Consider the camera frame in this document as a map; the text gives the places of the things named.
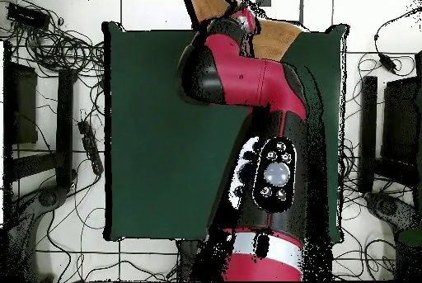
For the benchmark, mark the black box device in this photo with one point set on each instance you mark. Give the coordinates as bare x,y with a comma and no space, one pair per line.
28,15

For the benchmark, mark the tan terry towel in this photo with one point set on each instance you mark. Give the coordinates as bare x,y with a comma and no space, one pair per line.
273,40

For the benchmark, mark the dark green table cloth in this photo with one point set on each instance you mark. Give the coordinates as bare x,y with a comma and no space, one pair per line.
158,147

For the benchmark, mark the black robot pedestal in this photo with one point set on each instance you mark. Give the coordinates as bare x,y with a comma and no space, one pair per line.
186,260

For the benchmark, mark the long black power strip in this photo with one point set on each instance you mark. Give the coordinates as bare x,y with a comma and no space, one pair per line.
90,147

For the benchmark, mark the black stand frame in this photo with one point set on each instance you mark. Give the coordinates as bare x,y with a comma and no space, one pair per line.
64,114
368,124

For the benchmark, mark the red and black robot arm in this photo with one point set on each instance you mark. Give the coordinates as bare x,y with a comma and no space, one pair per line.
247,81

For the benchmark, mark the grey tripod base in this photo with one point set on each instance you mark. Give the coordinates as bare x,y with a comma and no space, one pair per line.
49,199
387,207

